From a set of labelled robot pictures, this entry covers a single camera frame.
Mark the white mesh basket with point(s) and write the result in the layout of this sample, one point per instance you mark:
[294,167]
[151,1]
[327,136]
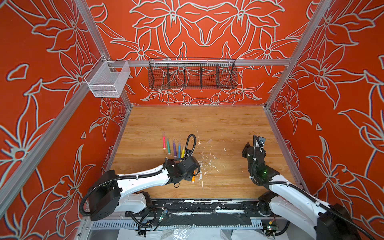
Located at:
[107,79]

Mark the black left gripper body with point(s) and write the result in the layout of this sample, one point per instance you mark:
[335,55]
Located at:
[189,176]

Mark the aluminium frame rail back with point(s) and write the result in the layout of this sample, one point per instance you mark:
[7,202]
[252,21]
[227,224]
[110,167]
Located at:
[240,62]

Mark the green marker pen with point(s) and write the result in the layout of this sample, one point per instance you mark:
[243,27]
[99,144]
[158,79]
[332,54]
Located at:
[168,146]

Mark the aluminium frame rail right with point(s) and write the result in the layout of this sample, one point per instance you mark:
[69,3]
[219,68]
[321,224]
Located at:
[309,31]

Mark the aluminium frame rail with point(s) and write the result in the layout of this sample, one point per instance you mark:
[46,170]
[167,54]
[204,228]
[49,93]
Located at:
[309,31]
[240,62]
[47,50]

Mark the pink marker pen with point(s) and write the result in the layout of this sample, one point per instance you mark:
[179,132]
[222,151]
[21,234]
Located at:
[164,142]

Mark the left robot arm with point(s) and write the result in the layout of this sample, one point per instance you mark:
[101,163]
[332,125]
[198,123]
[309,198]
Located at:
[123,193]

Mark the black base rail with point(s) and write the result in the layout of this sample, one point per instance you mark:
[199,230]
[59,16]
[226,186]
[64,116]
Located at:
[164,214]

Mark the black wire basket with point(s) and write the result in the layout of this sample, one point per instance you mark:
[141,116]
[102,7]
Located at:
[192,76]

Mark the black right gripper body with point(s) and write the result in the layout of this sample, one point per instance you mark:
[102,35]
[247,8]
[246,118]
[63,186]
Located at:
[246,154]

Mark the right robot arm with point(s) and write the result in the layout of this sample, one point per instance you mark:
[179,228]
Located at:
[319,219]

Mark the blue marker pen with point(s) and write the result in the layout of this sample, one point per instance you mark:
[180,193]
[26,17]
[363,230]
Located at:
[179,150]

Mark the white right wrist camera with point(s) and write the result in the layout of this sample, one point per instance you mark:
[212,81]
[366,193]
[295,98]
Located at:
[261,141]

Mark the purple marker pen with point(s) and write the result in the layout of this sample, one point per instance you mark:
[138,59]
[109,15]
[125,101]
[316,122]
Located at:
[175,151]

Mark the aluminium frame rail left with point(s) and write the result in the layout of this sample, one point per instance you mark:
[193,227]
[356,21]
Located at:
[47,50]

